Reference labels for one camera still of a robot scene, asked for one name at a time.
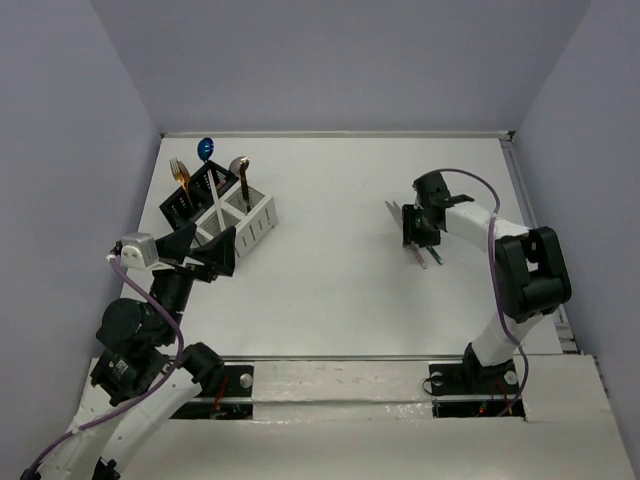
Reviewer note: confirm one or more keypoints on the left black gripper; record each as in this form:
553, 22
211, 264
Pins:
189, 265

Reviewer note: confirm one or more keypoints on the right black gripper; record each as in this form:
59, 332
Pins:
410, 231

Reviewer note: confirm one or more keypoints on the clear chopstick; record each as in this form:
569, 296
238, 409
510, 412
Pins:
201, 197
215, 197

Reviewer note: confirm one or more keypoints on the copper fork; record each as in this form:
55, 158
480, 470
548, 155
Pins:
185, 181

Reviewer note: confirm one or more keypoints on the gold fork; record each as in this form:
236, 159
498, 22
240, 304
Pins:
173, 163

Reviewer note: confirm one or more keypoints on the silver spoon pink handle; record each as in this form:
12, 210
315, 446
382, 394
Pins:
233, 172

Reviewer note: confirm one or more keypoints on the gold knife black handle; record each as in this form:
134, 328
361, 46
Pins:
244, 164

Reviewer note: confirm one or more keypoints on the blue metallic spoon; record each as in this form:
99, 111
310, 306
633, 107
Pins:
205, 149

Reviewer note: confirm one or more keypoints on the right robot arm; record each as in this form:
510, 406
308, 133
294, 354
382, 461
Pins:
526, 265

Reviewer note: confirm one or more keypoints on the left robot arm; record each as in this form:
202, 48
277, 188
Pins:
146, 371

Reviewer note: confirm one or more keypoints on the black utensil container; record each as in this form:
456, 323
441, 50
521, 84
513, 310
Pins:
172, 208

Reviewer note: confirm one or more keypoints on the white utensil container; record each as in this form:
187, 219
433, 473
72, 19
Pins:
251, 226

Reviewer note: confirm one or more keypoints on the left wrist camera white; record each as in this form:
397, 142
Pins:
137, 251

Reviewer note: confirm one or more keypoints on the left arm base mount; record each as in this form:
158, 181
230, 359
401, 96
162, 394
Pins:
232, 401

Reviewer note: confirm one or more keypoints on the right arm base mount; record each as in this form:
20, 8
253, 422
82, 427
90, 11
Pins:
454, 394

